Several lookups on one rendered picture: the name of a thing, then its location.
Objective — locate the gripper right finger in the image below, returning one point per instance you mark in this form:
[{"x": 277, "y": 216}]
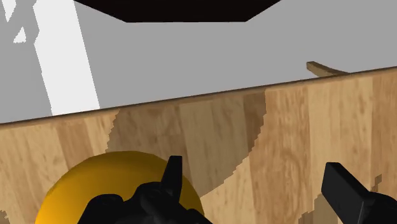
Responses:
[{"x": 347, "y": 189}]

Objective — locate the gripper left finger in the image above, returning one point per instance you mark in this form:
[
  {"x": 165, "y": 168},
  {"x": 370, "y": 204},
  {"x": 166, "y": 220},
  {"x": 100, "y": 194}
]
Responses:
[{"x": 155, "y": 201}]

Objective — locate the yellow round ball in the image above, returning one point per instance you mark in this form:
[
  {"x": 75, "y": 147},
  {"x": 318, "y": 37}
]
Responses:
[{"x": 102, "y": 176}]

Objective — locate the wooden table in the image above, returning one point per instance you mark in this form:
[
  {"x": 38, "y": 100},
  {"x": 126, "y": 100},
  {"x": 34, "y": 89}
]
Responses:
[{"x": 291, "y": 130}]

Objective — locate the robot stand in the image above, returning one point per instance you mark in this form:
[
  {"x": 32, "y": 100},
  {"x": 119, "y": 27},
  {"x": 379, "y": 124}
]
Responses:
[{"x": 183, "y": 9}]

